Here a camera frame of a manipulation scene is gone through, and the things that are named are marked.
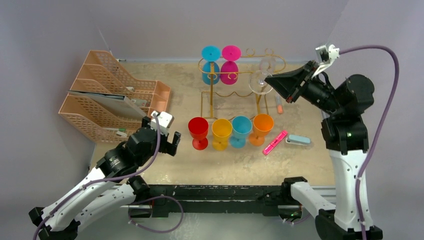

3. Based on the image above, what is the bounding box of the clear wine glass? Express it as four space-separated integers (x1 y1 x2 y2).
249 56 276 95

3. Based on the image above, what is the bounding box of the red wine glass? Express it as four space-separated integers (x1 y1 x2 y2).
188 117 209 151

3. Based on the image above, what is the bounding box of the orange wine glass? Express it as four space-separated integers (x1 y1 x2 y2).
248 113 274 147

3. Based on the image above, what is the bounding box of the yellow wine glass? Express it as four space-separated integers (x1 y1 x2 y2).
211 118 233 151

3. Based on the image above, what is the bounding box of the magenta wine glass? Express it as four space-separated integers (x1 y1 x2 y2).
220 45 242 85

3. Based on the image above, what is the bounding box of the blue wine glass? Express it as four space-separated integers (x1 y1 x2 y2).
201 45 221 85
229 115 253 149

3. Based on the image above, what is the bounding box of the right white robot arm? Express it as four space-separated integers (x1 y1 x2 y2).
263 61 383 240

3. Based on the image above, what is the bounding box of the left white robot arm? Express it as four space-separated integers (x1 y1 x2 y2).
28 111 181 240

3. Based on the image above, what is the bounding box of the small orange-capped tube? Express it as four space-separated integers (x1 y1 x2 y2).
275 94 284 114

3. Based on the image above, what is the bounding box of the grey folder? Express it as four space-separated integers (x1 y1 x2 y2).
68 90 147 120

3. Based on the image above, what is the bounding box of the peach plastic file organizer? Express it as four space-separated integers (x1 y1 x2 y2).
58 50 171 143

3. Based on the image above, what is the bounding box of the light blue stapler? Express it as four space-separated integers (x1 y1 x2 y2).
285 134 312 146

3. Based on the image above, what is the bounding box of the pink highlighter marker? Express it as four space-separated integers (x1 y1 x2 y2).
262 130 288 156

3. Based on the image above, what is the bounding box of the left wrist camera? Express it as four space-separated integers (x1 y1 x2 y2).
150 110 175 136

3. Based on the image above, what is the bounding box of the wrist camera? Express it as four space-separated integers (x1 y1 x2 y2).
150 110 175 136
312 44 340 78

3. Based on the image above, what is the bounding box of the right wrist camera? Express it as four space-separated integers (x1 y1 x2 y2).
312 44 340 78

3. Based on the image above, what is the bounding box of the gold wire glass rack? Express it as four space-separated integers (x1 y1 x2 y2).
197 48 288 120

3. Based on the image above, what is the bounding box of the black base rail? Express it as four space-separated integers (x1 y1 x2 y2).
117 175 314 220

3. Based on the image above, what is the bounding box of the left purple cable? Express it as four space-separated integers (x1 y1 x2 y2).
32 112 185 240

